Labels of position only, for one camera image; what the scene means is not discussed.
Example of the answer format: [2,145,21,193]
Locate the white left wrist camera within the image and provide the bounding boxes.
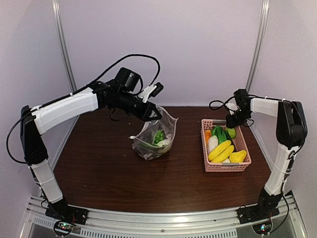
[137,82,164,103]

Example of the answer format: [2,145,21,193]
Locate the round green cabbage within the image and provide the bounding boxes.
[225,127,237,139]

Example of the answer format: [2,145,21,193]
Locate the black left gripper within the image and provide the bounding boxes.
[116,90,162,121]

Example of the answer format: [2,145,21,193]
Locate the green leafy vegetable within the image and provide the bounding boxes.
[153,129,164,145]

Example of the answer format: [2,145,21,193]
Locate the white radish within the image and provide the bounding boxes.
[157,139,172,153]

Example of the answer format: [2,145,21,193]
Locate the left circuit board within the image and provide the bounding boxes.
[53,221,74,236]

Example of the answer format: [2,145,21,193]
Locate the white vegetable at front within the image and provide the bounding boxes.
[222,158,230,163]

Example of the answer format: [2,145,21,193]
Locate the green bok choy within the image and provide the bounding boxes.
[211,125,231,144]

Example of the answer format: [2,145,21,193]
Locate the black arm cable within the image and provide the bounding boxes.
[209,94,308,234]
[6,54,161,164]

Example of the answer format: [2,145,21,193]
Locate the clear zip top bag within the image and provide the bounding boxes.
[129,107,178,161]

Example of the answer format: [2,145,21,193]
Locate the left aluminium frame post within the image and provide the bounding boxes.
[52,0,77,92]

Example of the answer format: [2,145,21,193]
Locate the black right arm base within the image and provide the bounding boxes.
[237,204,280,224]

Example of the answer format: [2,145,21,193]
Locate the right circuit board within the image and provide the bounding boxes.
[252,221,272,236]

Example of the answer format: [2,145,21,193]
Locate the right aluminium frame post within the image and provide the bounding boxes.
[245,0,270,93]

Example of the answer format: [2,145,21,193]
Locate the yellow lemon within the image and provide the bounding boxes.
[229,150,247,163]

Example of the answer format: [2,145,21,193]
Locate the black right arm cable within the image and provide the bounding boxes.
[209,94,308,234]

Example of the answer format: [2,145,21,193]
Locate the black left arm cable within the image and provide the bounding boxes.
[6,54,161,164]

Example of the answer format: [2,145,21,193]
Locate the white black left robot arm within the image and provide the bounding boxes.
[20,67,163,220]

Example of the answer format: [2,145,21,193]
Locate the aluminium front rail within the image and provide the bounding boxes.
[19,190,308,238]

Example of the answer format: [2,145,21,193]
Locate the yellow banana bunch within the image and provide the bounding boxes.
[208,140,235,163]

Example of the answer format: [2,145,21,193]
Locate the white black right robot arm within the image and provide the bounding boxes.
[224,89,308,219]

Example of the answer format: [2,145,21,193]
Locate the circuit board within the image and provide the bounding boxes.
[53,221,74,236]
[252,221,272,236]

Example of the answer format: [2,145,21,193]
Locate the small orange fruit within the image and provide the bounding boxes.
[204,130,211,143]

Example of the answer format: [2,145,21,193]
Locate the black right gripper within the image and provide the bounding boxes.
[226,108,251,128]

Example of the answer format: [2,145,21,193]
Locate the small napa cabbage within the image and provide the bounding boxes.
[207,135,218,153]

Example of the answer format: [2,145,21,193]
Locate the aluminium frame post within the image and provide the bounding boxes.
[52,0,77,92]
[245,0,270,93]

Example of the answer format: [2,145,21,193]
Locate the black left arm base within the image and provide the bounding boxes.
[43,192,88,225]

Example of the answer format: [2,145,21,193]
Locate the pink plastic basket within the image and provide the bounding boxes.
[201,119,252,173]

